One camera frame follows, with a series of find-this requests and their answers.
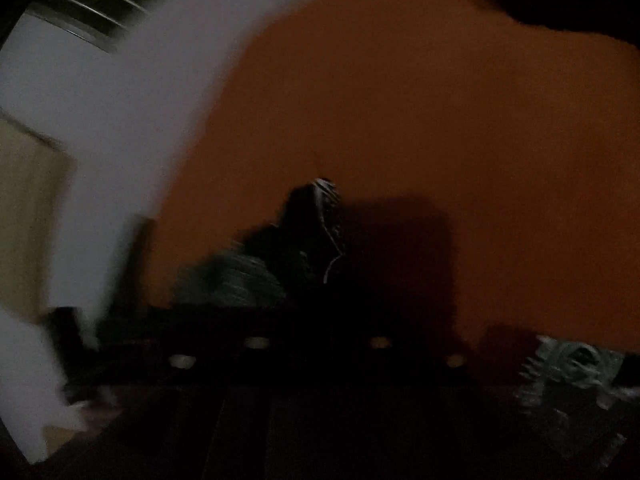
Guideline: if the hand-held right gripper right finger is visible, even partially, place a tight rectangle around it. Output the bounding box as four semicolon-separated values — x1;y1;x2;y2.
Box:
367;335;576;480

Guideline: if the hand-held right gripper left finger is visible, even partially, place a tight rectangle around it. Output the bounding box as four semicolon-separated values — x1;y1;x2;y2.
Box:
65;335;273;480

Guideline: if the black jacket with white print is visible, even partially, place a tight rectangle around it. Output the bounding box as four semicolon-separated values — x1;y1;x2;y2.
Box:
240;177;351;311

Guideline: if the grey printed cloth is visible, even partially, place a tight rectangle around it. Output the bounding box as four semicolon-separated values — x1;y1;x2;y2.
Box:
515;335;628;441

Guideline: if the beige curtain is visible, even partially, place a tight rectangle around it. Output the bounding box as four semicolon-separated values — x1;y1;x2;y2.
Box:
0;112;76;326

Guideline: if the orange bed sheet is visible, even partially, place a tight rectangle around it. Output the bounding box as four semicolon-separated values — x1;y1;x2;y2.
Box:
145;0;640;356

